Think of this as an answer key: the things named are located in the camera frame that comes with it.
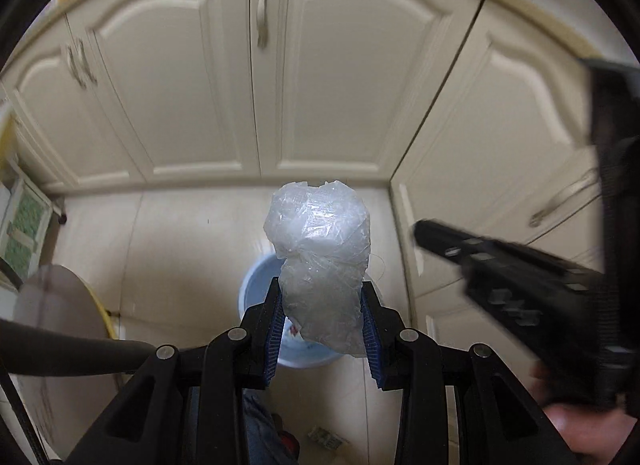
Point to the red shoe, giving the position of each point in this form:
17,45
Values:
289,447

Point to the light blue plastic bin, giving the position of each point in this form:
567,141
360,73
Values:
255,290

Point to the person's right hand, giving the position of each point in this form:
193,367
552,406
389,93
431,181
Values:
585,435

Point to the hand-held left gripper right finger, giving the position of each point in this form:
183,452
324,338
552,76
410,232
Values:
372,342

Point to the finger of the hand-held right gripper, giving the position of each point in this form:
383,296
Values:
445,240

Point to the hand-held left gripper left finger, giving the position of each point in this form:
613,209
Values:
272,332

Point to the small printed paper scrap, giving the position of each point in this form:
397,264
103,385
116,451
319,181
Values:
327,437

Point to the clear plastic bag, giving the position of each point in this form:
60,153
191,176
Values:
320,245

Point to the person's leg in jeans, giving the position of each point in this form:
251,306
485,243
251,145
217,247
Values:
260,425

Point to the white shelf rack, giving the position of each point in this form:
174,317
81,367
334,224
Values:
20,225

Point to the dark grey bar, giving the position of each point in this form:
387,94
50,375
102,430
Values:
75,347

